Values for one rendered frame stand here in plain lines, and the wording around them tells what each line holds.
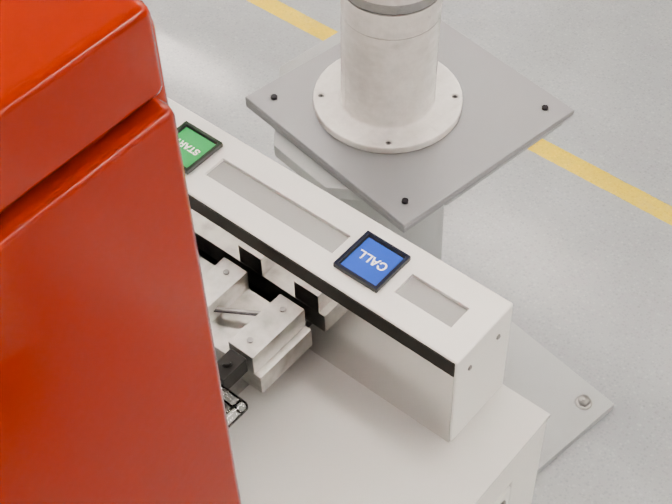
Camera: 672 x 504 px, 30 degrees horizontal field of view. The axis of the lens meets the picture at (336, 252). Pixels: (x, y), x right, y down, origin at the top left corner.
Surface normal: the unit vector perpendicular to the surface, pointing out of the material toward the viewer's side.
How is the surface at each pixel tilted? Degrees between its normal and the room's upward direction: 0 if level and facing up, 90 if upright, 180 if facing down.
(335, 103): 1
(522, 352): 0
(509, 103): 1
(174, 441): 90
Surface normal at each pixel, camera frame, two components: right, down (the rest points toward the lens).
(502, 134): 0.00, -0.65
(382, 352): -0.64, 0.59
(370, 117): -0.35, 0.71
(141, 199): 0.77, 0.48
